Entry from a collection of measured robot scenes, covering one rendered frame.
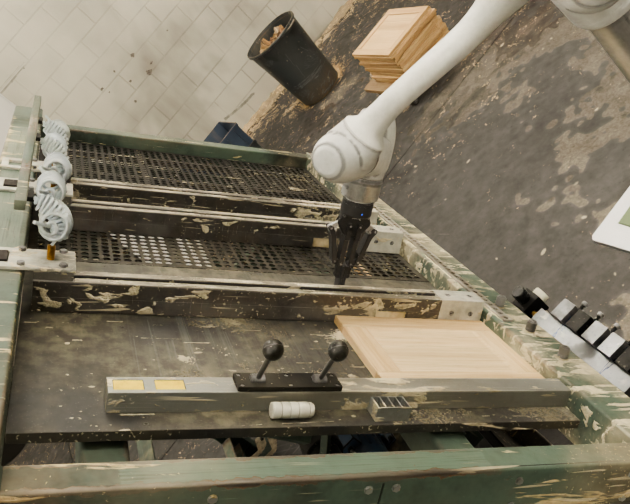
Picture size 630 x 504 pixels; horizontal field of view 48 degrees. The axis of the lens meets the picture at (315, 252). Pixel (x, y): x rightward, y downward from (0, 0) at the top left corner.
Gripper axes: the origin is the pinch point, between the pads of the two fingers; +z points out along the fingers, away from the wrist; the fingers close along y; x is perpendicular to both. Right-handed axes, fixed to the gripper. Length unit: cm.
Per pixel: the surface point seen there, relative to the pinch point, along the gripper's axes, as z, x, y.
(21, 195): -17, 11, 73
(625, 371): 3, 37, -59
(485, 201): 18, -150, -140
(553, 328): 5, 13, -57
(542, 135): -19, -155, -165
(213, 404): 7, 44, 39
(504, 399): 6.1, 44.1, -21.6
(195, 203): 5, -63, 25
